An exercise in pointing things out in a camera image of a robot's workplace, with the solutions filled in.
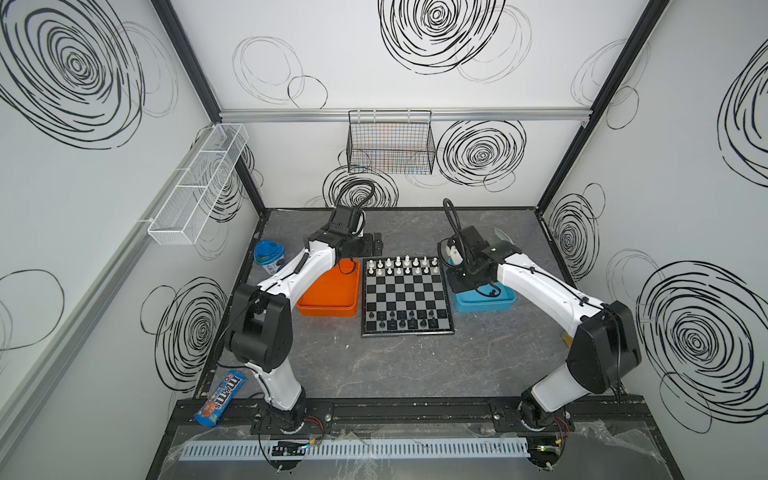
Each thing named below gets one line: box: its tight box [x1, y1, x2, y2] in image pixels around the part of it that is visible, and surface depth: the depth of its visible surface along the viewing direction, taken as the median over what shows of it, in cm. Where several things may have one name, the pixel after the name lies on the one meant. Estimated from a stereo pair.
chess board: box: [361, 256, 455, 338], surface depth 95 cm
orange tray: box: [296, 258, 361, 317], surface depth 93 cm
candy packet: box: [194, 370, 247, 427], surface depth 77 cm
